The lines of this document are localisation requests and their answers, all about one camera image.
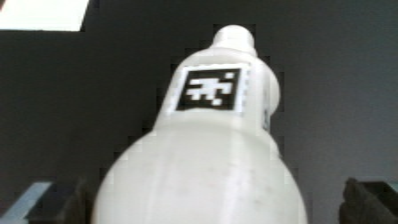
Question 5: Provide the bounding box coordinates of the white marker sheet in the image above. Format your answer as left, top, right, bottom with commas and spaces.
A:
0, 0, 91, 32

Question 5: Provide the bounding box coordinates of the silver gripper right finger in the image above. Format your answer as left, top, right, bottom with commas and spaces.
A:
338, 178, 398, 224

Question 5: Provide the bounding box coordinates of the white lamp bulb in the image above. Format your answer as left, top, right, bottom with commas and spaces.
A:
91, 25, 309, 224

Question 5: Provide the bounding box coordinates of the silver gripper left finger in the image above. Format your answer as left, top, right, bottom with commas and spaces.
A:
0, 182, 54, 224

